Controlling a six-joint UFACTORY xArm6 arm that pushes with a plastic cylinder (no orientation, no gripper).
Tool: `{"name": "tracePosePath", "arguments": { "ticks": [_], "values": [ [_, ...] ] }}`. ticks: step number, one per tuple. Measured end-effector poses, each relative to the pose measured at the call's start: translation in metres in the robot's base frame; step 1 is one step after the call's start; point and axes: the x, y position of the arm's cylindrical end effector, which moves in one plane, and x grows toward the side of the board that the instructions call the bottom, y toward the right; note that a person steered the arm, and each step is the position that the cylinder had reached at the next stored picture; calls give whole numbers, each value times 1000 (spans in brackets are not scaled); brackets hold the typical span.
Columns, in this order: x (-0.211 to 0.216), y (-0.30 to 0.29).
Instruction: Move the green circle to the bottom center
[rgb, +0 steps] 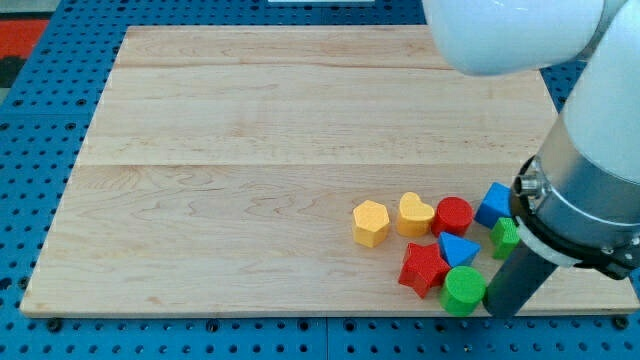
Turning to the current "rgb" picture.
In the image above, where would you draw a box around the yellow heart block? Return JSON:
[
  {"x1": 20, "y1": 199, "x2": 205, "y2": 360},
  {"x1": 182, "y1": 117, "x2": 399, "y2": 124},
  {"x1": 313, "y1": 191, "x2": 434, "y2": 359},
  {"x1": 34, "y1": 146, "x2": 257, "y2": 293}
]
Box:
[{"x1": 396, "y1": 192, "x2": 435, "y2": 238}]

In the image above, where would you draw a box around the red star block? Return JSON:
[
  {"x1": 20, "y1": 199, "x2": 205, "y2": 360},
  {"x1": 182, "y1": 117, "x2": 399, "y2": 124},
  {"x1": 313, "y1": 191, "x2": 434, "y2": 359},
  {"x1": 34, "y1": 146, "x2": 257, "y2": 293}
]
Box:
[{"x1": 398, "y1": 242, "x2": 451, "y2": 299}]

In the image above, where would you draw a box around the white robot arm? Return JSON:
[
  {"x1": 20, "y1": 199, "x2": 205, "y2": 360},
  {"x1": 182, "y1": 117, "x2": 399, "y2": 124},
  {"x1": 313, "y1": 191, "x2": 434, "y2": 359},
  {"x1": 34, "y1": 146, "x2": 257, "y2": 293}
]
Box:
[{"x1": 423, "y1": 0, "x2": 639, "y2": 318}]

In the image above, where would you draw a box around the red cylinder block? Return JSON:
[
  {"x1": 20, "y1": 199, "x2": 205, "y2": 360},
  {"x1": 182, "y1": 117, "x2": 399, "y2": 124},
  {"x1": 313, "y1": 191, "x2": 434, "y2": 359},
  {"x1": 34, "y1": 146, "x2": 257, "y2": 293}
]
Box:
[{"x1": 431, "y1": 196, "x2": 474, "y2": 237}]

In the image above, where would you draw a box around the yellow hexagon block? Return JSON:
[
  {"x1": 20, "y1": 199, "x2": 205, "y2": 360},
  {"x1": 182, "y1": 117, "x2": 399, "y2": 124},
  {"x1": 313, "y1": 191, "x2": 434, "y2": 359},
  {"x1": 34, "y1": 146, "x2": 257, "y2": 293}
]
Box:
[{"x1": 352, "y1": 200, "x2": 390, "y2": 248}]

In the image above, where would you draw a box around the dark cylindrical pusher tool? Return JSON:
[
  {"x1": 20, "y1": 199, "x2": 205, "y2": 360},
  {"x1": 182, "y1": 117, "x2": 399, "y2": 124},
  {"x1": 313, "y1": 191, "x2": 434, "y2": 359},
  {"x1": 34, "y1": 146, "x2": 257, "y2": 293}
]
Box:
[{"x1": 483, "y1": 242, "x2": 558, "y2": 318}]

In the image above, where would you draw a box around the blue triangle block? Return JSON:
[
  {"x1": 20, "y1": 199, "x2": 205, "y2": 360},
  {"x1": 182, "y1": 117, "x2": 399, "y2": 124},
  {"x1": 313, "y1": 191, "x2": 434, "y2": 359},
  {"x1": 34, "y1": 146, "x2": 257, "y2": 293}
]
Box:
[{"x1": 438, "y1": 232, "x2": 481, "y2": 267}]

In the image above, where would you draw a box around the wooden board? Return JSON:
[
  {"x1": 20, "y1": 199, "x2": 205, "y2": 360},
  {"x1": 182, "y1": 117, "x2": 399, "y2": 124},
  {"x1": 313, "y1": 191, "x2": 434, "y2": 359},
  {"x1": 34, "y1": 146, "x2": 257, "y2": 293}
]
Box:
[{"x1": 19, "y1": 24, "x2": 640, "y2": 319}]

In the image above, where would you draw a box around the blue cube block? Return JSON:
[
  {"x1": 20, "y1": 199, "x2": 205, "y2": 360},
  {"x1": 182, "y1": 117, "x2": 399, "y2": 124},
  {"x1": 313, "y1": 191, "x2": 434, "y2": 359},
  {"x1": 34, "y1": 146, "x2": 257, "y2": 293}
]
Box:
[{"x1": 474, "y1": 182, "x2": 511, "y2": 228}]

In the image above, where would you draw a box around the green cylinder block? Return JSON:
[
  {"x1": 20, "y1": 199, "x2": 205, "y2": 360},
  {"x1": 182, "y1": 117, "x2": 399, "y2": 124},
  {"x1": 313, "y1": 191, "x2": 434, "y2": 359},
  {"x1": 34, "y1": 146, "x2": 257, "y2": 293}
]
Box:
[{"x1": 439, "y1": 266, "x2": 486, "y2": 317}]

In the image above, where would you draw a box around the green star block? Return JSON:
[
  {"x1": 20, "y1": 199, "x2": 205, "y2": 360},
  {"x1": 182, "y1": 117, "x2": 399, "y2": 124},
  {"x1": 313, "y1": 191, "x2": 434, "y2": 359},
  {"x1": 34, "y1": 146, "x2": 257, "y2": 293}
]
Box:
[{"x1": 490, "y1": 217, "x2": 520, "y2": 260}]

